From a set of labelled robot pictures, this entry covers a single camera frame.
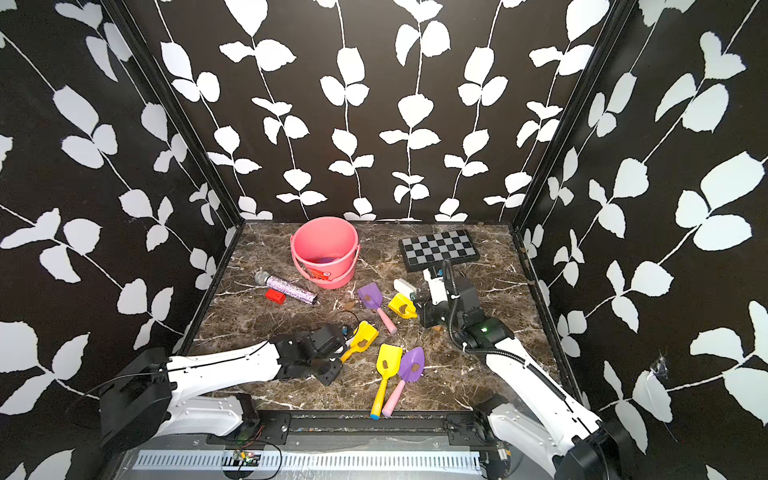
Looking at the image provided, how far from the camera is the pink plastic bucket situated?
90cm

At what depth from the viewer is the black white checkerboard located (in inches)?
42.8

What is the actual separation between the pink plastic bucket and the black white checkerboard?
0.24 metres
